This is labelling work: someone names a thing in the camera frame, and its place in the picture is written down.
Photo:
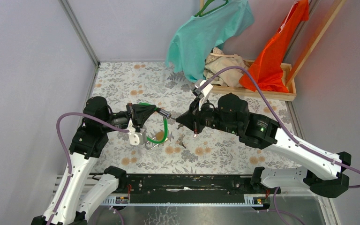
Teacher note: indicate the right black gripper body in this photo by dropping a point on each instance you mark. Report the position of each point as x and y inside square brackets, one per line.
[207, 116]

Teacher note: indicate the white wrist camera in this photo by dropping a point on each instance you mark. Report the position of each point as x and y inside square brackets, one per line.
[202, 91]
[137, 135]

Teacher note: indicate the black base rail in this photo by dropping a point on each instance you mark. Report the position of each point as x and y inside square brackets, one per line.
[190, 190]

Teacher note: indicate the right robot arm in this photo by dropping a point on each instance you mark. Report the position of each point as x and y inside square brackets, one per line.
[319, 171]

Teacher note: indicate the wooden rack pole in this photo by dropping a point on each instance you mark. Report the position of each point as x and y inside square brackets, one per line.
[314, 39]

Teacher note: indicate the green cable lock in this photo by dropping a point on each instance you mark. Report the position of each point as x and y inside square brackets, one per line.
[165, 114]

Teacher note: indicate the brass padlock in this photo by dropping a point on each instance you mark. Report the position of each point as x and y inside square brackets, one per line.
[159, 139]

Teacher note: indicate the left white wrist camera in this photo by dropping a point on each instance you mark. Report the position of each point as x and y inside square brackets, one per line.
[137, 135]

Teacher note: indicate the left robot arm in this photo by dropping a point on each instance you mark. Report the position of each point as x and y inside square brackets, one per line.
[69, 206]

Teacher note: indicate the orange t-shirt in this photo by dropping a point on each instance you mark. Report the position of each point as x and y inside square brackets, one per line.
[266, 69]

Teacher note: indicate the floral table mat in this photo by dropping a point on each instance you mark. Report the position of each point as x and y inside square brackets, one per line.
[211, 152]

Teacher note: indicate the black head keys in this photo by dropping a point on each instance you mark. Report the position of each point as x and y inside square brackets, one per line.
[192, 129]

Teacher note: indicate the teal t-shirt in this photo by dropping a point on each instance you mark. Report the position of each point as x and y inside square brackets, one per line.
[194, 40]

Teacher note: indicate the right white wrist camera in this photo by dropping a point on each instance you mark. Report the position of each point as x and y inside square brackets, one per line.
[202, 91]

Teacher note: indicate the green clothes hanger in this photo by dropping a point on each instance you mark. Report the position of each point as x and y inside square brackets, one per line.
[208, 6]

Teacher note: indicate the aluminium corner post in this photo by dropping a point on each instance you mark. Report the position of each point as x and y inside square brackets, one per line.
[79, 31]

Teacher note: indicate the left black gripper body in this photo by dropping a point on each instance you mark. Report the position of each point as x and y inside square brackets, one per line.
[122, 119]

